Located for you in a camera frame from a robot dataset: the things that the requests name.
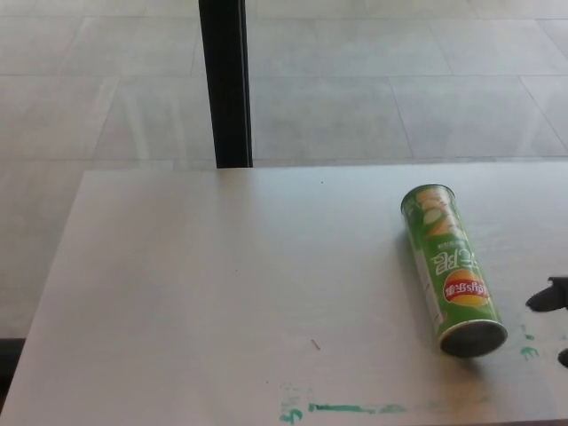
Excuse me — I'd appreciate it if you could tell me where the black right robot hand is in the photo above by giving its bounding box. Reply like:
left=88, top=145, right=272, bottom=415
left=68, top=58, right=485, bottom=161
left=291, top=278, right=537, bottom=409
left=525, top=275, right=568, bottom=368

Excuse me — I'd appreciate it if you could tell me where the green Lay's chips can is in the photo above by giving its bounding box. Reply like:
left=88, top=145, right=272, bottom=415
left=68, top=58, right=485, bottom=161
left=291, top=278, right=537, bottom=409
left=400, top=183, right=509, bottom=359

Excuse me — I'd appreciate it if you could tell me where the black vertical frame post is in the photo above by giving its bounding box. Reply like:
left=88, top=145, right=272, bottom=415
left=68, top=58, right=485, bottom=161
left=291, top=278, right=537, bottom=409
left=198, top=0, right=254, bottom=170

